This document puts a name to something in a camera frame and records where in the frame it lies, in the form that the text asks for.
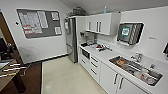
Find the small white paper sheet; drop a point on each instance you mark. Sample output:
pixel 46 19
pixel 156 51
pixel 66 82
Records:
pixel 58 30
pixel 55 16

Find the white two-door base cabinet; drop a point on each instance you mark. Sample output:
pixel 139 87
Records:
pixel 115 80

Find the white wall cabinet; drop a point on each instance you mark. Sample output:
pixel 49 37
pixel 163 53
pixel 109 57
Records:
pixel 103 23

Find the blue spray bottle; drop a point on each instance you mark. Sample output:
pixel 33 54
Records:
pixel 105 9

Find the white drawer unit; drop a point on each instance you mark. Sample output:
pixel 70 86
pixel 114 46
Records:
pixel 94 66

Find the black wheeled cart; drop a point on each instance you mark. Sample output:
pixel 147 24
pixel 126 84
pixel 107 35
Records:
pixel 6 50

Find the steel paper towel dispenser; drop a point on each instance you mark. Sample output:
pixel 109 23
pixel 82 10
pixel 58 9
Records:
pixel 128 32

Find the white cup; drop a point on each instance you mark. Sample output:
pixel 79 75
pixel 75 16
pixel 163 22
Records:
pixel 145 77

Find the tall white paper sheet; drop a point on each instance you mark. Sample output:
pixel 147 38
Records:
pixel 42 19

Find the chrome sink faucet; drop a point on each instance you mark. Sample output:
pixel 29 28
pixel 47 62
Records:
pixel 137 57

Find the grey bulletin board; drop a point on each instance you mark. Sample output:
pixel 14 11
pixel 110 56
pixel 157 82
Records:
pixel 46 32

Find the white wall outlet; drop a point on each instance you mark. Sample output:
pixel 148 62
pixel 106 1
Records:
pixel 28 55

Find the white calendar sheet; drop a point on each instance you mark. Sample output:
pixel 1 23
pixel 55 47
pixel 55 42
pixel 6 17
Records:
pixel 29 21

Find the black built-in oven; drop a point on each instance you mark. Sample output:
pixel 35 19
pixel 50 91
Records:
pixel 85 53

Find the steel refrigerator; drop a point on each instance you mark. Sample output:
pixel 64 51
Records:
pixel 71 38

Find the steel kitchen sink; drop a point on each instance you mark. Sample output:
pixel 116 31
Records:
pixel 133 67

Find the orange bowl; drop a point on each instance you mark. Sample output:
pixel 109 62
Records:
pixel 121 61

